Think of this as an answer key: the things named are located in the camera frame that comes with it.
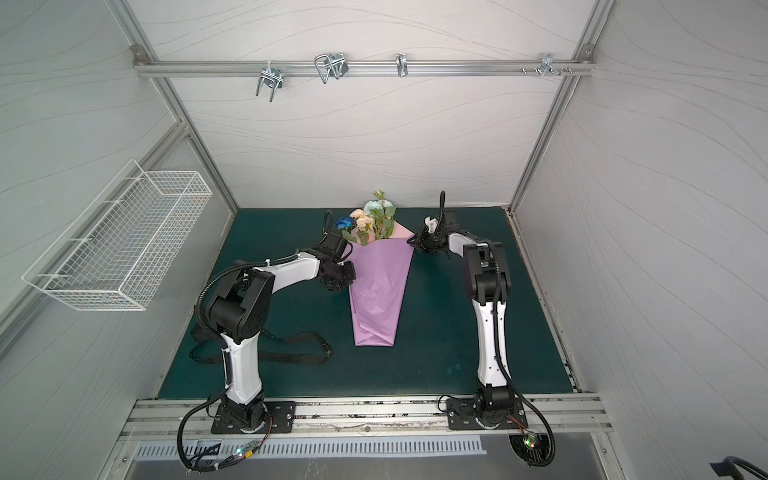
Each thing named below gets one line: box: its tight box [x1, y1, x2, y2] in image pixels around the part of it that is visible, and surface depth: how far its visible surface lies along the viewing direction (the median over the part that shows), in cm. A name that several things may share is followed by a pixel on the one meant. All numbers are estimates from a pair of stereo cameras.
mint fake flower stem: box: [363, 189, 396, 240], surface depth 113 cm
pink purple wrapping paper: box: [349, 221, 416, 347], surface depth 97 cm
